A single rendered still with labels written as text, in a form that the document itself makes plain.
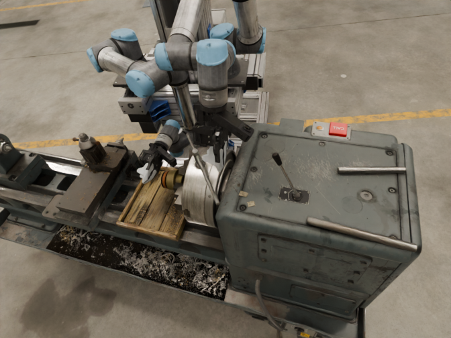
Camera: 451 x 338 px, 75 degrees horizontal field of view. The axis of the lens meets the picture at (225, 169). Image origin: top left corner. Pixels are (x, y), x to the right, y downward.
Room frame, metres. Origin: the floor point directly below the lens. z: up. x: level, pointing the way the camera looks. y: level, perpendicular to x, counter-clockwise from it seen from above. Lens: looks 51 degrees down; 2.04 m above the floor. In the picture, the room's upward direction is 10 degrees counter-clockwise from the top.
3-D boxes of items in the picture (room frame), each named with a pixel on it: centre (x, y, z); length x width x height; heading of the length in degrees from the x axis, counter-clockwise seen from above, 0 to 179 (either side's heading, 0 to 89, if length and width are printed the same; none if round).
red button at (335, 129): (0.73, -0.43, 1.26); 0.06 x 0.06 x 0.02; 66
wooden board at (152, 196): (0.82, 0.32, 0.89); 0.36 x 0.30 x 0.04; 156
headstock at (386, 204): (0.56, -0.30, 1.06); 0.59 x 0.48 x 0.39; 66
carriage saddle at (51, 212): (1.00, 0.69, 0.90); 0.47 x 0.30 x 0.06; 156
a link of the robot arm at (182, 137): (1.08, 0.22, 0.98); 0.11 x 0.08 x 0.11; 126
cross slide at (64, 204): (0.99, 0.64, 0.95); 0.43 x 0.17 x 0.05; 156
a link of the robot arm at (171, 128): (1.08, 0.24, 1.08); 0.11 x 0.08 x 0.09; 156
